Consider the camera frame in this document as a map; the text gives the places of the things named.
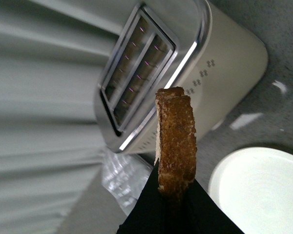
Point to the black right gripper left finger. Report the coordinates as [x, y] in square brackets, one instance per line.
[148, 215]

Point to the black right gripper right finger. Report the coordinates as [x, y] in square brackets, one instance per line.
[202, 216]

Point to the brown bread slice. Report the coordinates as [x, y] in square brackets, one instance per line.
[176, 146]

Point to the white round plate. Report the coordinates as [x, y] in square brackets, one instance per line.
[254, 188]

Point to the beige two-slot toaster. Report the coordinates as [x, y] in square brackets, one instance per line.
[168, 43]

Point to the silver quilted oven mitt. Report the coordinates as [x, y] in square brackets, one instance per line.
[125, 176]

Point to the grey curtain backdrop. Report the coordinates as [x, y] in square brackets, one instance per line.
[52, 53]

